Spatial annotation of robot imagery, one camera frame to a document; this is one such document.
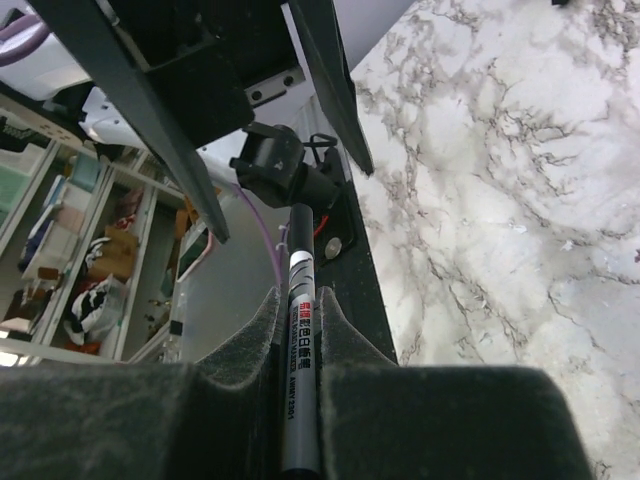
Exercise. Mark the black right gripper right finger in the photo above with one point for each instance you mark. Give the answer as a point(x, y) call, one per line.
point(318, 29)

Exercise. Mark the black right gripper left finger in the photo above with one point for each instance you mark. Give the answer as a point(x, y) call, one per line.
point(88, 35)

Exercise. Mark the black whiteboard marker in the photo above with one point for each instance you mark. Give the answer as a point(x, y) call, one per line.
point(300, 448)

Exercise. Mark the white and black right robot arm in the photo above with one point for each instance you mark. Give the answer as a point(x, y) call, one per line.
point(223, 93)

